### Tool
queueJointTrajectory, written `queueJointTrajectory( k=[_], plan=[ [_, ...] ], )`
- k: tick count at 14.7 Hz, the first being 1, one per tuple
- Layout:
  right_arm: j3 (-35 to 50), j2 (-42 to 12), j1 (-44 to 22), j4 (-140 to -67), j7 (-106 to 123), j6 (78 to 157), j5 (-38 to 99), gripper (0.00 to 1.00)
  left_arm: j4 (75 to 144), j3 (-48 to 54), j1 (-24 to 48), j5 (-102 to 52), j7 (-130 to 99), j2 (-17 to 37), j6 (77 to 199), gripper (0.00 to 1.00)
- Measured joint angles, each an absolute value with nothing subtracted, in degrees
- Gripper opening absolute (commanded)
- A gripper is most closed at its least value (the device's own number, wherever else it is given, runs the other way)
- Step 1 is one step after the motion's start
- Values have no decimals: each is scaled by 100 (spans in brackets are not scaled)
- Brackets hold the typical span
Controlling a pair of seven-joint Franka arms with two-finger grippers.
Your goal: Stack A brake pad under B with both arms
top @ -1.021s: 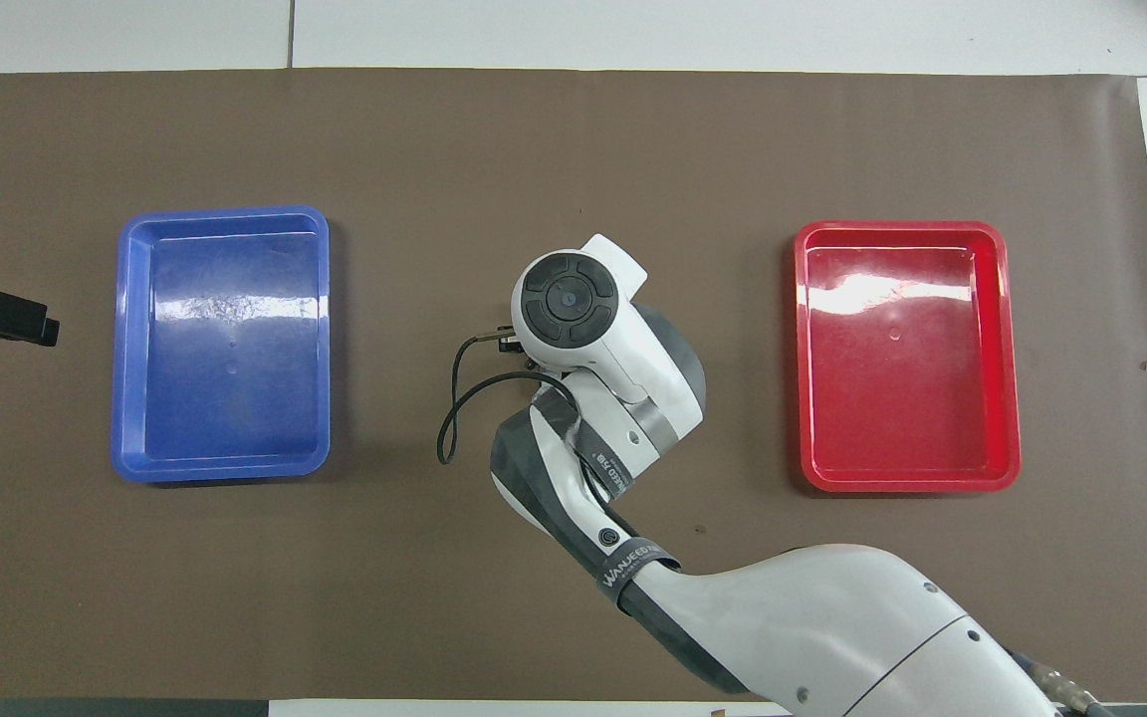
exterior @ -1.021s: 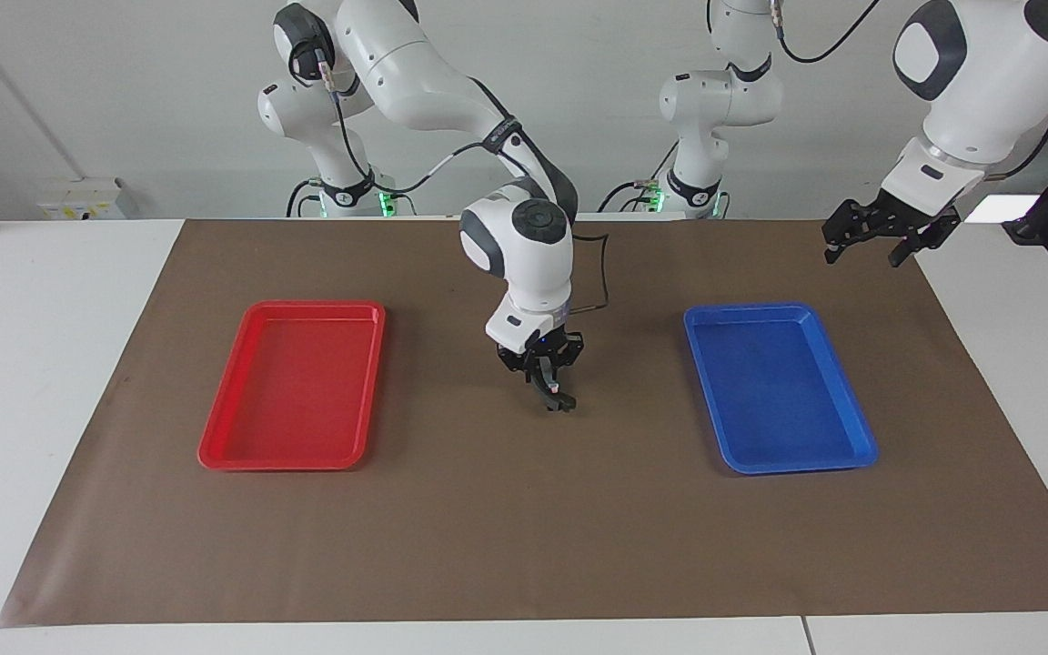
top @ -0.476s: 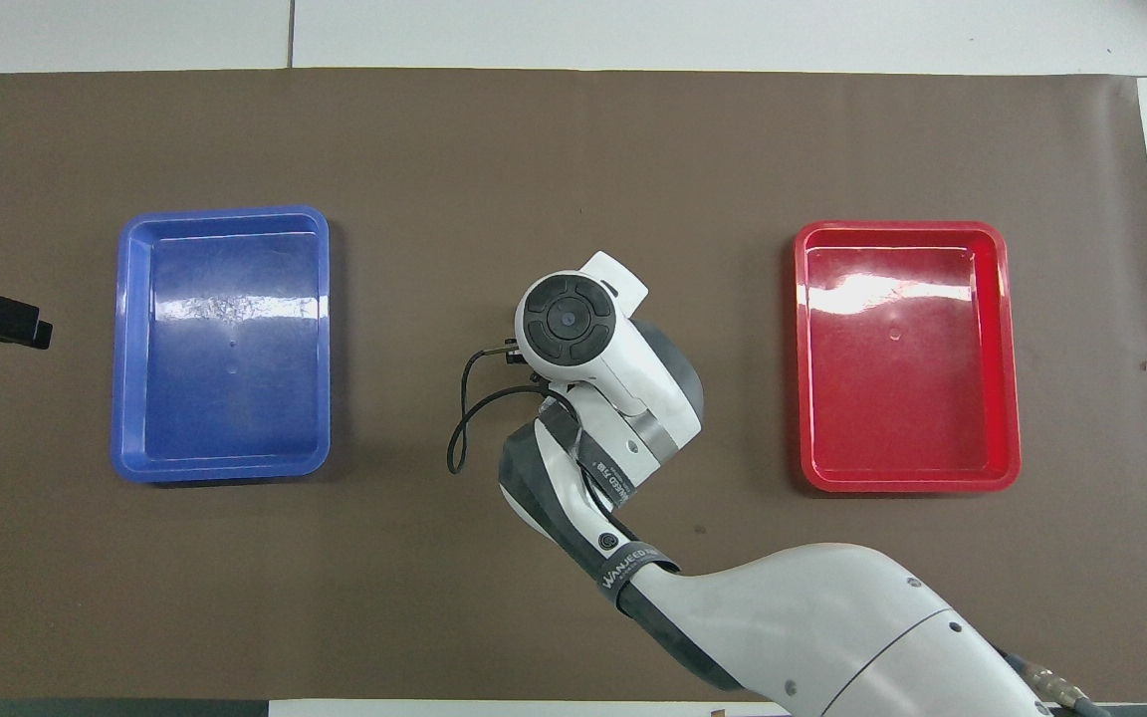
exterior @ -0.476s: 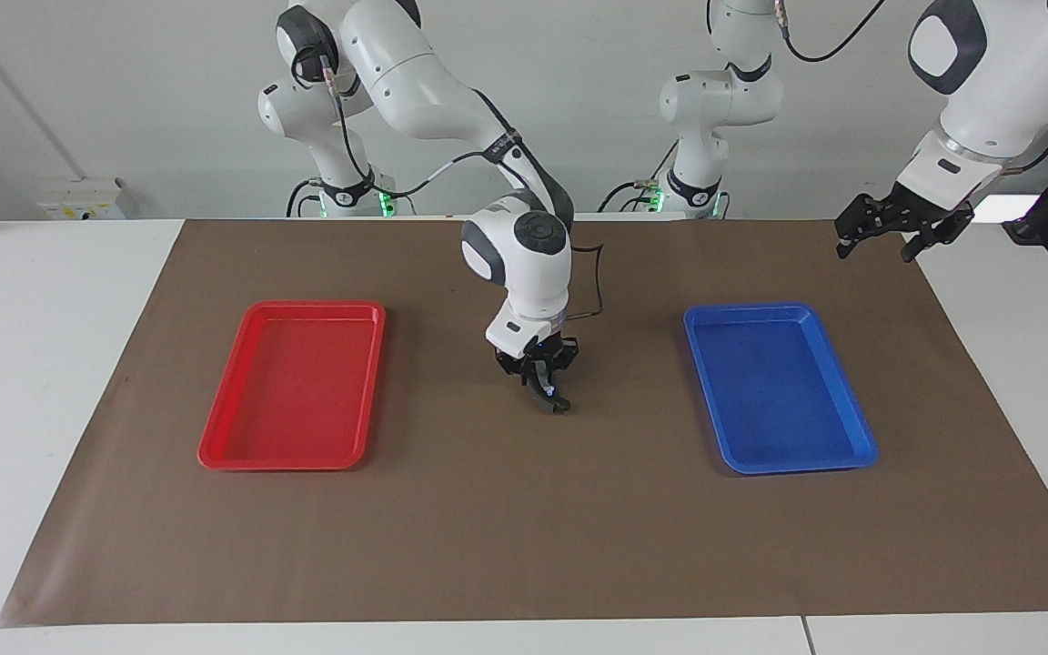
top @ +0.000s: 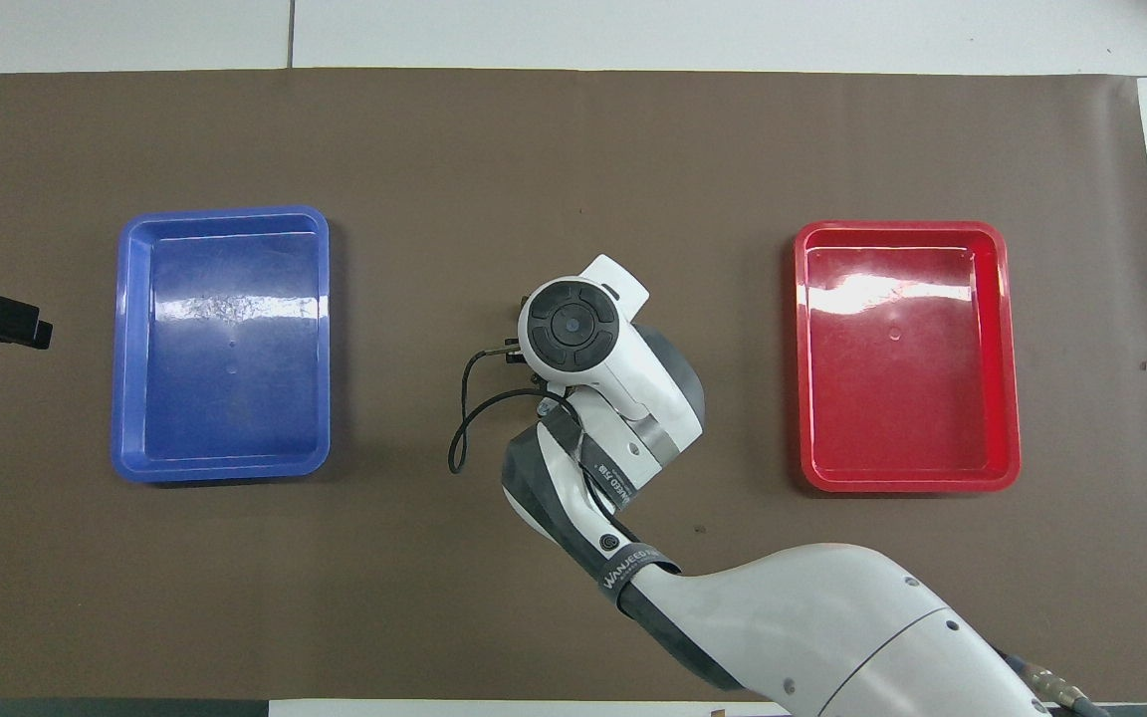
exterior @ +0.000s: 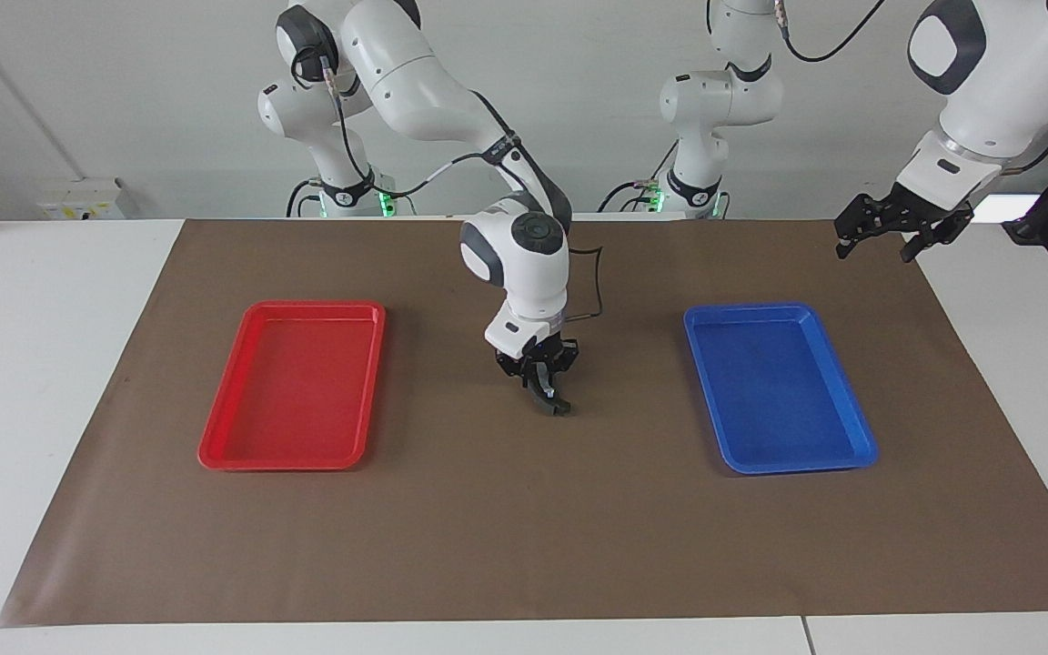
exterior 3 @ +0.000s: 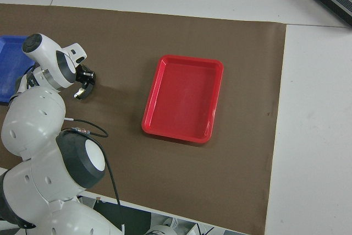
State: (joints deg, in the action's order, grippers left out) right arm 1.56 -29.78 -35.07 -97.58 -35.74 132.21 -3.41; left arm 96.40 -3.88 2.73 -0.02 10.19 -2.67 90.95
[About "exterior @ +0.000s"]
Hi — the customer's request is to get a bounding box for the white wall socket box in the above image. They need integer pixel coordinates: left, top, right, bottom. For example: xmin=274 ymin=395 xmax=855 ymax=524
xmin=36 ymin=177 xmax=130 ymax=222

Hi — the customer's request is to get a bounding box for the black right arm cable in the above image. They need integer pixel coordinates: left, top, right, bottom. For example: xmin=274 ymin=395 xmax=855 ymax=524
xmin=301 ymin=45 xmax=607 ymax=321

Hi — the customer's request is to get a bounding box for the black left base cable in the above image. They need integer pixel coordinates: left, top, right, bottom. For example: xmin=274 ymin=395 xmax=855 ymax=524
xmin=599 ymin=136 xmax=684 ymax=215

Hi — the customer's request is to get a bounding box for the black right base cable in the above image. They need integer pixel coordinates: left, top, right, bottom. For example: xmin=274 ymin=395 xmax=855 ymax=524
xmin=285 ymin=177 xmax=325 ymax=219

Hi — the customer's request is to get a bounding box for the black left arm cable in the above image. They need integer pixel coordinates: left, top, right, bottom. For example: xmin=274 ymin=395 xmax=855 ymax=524
xmin=774 ymin=0 xmax=1048 ymax=176

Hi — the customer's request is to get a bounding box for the black base cable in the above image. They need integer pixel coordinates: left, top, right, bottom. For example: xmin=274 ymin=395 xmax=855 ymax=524
xmin=285 ymin=177 xmax=325 ymax=219
xmin=599 ymin=136 xmax=684 ymax=215

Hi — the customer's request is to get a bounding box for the curved black brake shoe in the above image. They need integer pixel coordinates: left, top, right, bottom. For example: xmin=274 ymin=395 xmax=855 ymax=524
xmin=529 ymin=378 xmax=574 ymax=421

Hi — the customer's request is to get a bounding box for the brown paper mat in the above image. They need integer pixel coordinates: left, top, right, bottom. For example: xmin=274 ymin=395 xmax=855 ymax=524
xmin=0 ymin=218 xmax=1048 ymax=629

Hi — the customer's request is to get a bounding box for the blue plastic tray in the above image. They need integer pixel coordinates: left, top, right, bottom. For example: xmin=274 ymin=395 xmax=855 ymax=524
xmin=683 ymin=303 xmax=880 ymax=476

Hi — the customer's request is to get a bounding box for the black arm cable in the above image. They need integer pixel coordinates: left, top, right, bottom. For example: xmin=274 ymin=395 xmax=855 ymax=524
xmin=301 ymin=45 xmax=607 ymax=321
xmin=774 ymin=0 xmax=1048 ymax=176

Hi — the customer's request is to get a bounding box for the red plastic tray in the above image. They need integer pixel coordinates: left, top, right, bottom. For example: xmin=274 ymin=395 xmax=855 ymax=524
xmin=197 ymin=300 xmax=388 ymax=472

